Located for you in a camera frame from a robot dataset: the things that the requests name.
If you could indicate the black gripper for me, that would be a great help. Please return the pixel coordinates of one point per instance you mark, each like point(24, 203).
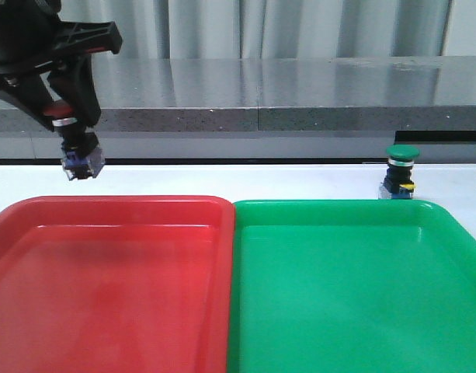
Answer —
point(32, 34)

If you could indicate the red plastic tray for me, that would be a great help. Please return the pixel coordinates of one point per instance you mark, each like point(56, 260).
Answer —
point(115, 284)

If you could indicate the red mushroom push button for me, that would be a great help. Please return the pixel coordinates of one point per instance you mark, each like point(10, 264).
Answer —
point(82, 154)

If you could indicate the grey stone counter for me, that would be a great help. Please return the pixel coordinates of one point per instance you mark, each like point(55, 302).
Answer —
point(324, 110)

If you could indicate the grey curtain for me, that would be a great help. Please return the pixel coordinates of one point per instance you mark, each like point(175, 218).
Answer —
point(270, 29)

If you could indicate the green plastic tray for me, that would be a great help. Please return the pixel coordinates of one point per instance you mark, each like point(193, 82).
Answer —
point(351, 286)

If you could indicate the green mushroom push button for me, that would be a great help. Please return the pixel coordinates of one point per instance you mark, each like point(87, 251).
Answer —
point(397, 183)

